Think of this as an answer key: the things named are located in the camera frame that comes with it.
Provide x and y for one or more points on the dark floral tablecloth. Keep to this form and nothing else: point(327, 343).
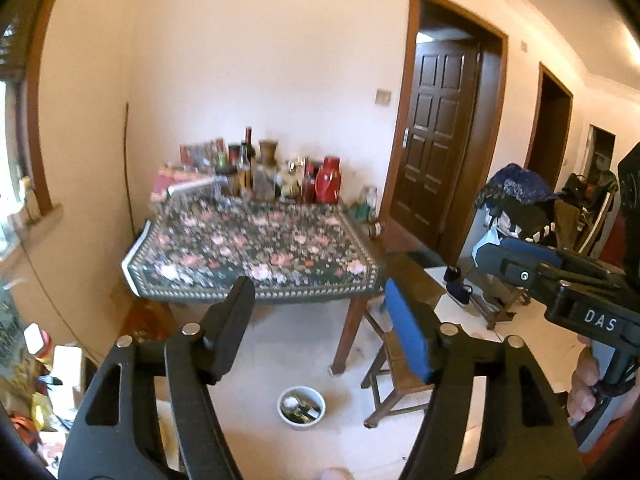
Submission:
point(240, 250)

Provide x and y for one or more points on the clear plastic bag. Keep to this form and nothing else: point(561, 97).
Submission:
point(294, 170)

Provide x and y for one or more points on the clear glass bottle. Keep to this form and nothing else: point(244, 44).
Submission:
point(244, 172)

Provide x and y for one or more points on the orange object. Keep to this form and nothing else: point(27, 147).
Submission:
point(25, 435)

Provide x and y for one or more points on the blue face mask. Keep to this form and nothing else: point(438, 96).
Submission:
point(486, 240)

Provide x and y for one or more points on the small far doorway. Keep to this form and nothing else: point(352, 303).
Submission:
point(600, 147)

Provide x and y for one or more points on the brown panelled door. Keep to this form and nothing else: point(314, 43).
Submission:
point(435, 150)

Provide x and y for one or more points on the dark wine bottle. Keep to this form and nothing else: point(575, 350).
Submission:
point(249, 142)

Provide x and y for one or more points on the small green cactus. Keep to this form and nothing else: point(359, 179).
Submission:
point(288, 191)

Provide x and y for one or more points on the wooden door frame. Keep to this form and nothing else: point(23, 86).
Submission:
point(495, 150)

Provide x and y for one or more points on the dark wooden doorway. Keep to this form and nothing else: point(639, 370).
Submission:
point(547, 130)

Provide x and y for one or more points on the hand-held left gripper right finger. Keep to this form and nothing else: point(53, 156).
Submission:
point(407, 332)

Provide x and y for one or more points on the red door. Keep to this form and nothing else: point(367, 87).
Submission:
point(612, 240)

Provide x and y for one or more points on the olive green bag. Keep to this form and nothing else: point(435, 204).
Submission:
point(580, 205)

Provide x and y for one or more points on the wall light switch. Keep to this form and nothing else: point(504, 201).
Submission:
point(384, 97)

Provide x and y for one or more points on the wooden window frame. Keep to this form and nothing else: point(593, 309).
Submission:
point(37, 135)

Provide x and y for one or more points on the green cloth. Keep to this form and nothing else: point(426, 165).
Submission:
point(361, 211)

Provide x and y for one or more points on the person's right forearm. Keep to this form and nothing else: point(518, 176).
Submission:
point(622, 407)

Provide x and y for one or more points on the glass jar with dark contents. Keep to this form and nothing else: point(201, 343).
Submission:
point(264, 185)

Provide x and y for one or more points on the thin wooden stick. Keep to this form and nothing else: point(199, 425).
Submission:
point(126, 170)

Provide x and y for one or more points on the yellow plastic bag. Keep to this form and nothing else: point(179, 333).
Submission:
point(42, 410)

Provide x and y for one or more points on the black shoes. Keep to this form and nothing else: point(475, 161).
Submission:
point(457, 287)

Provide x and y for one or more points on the green cap bottle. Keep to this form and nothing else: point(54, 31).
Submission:
point(221, 160)

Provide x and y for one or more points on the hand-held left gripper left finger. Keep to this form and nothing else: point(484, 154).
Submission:
point(235, 320)

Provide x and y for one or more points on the red printed bag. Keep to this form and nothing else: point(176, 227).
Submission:
point(200, 154)

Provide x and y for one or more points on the clear plastic bottle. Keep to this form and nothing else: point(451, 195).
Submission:
point(31, 200)

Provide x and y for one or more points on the red thermos jug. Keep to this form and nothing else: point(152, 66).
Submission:
point(328, 182)

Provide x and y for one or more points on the red sauce bottle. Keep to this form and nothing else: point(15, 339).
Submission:
point(308, 187)

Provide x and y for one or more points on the window blinds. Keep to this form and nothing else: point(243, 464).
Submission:
point(12, 50)

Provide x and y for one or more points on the brown ceramic vase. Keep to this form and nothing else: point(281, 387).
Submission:
point(267, 152)

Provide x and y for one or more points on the person's right hand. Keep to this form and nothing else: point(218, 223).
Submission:
point(582, 385)

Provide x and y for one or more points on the blue patterned cloth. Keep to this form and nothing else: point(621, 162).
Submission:
point(515, 182)

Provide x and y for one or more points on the low wooden stool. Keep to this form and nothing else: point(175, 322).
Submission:
point(395, 366)

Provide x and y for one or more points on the brown tape roll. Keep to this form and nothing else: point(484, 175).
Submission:
point(376, 230)

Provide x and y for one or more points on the black lid jar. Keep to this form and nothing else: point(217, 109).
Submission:
point(233, 182)

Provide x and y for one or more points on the grey long box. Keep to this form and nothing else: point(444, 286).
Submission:
point(190, 187)

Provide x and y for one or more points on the white lid glass jar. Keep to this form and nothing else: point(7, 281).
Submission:
point(370, 197)

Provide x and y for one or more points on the white red bottle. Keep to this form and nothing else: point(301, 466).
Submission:
point(37, 345)

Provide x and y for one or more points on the red patterned box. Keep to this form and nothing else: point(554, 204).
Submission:
point(167, 182)

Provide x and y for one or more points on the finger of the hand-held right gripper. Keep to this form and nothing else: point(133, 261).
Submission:
point(515, 272)
point(530, 250)

